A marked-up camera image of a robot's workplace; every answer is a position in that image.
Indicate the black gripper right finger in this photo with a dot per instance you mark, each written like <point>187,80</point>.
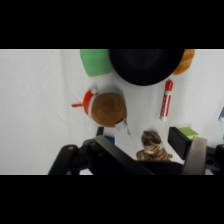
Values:
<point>195,156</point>

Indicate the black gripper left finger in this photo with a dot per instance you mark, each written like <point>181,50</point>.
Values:
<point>115,150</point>

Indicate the red and white marker pen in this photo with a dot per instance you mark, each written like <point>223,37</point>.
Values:
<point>166,100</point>

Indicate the small blue block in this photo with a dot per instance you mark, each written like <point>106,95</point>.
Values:
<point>110,139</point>

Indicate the small green block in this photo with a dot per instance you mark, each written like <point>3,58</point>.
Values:
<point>189,132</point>

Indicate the tiger plush toy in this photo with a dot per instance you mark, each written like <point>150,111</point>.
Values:
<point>152,146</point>

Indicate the brown round wooden lid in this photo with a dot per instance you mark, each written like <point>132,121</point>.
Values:
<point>108,109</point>

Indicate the green sponge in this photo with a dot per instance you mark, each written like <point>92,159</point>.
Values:
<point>95,61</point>

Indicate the black bowl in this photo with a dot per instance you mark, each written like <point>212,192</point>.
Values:
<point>146,65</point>

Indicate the orange croissant toy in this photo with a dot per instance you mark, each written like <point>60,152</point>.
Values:
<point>186,61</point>

